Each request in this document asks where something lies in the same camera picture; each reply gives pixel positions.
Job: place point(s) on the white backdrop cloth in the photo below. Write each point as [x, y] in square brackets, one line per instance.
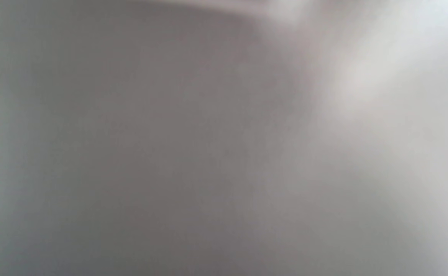
[430, 15]

